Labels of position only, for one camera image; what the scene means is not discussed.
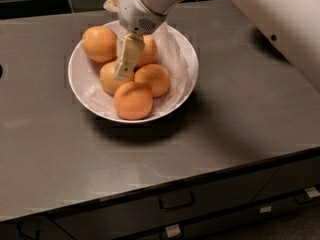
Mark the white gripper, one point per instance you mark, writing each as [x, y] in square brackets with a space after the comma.
[136, 13]

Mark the orange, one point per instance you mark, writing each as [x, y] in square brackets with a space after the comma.
[156, 77]
[149, 53]
[133, 101]
[108, 82]
[99, 44]

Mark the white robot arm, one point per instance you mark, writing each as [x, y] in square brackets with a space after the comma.
[292, 26]

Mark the white bowl with oranges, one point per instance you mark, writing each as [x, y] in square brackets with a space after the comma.
[83, 84]

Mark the white paper liner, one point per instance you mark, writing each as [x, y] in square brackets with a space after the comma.
[173, 60]

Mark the orange front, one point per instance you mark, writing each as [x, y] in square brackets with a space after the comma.
[133, 101]

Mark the dark drawer front middle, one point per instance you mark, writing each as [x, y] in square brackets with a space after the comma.
[144, 214]

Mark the dark drawer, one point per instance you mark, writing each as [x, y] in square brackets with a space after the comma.
[292, 177]
[144, 214]

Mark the white label tag lower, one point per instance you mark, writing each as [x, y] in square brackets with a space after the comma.
[173, 231]

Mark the white label tag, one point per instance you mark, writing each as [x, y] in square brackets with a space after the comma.
[173, 231]
[312, 192]

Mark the dark drawer front right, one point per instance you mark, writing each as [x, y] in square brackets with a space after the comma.
[292, 177]

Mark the white label tag right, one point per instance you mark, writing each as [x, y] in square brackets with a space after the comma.
[312, 192]

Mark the black drawer handle middle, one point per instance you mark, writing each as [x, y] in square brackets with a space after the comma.
[176, 200]

